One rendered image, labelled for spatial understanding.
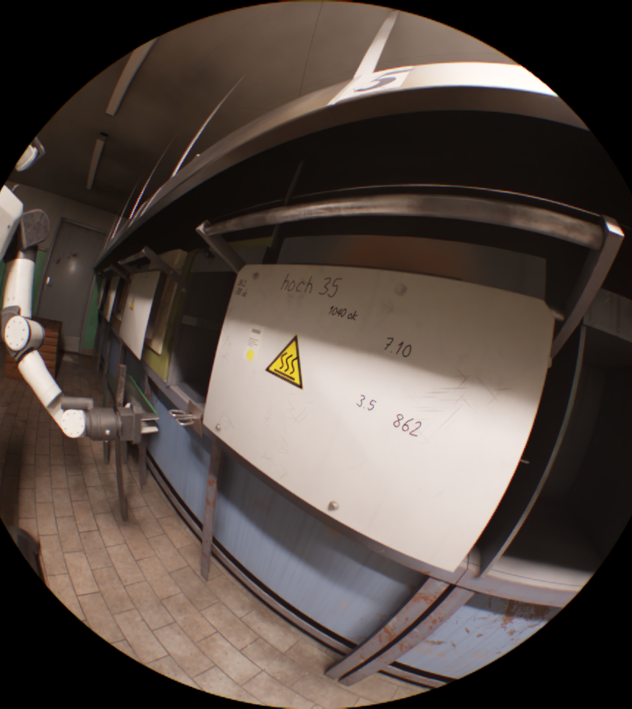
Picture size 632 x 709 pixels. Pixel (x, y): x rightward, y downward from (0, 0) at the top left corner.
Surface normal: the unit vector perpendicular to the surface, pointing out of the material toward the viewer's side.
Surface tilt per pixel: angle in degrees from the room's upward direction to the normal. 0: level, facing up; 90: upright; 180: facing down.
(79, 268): 90
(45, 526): 0
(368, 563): 90
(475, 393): 90
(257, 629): 0
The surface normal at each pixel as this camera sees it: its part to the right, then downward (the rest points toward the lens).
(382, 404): -0.55, -0.11
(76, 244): 0.79, 0.24
